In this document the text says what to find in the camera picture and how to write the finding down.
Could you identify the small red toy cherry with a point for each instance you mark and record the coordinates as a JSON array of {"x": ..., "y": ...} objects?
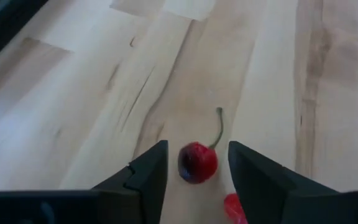
[{"x": 235, "y": 208}]

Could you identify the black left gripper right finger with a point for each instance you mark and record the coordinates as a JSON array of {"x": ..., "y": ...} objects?
[{"x": 259, "y": 186}]

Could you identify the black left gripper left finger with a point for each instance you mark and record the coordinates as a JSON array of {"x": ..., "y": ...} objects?
[{"x": 145, "y": 174}]

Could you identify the dark red cherry with stem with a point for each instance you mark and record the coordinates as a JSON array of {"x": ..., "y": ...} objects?
[{"x": 197, "y": 161}]

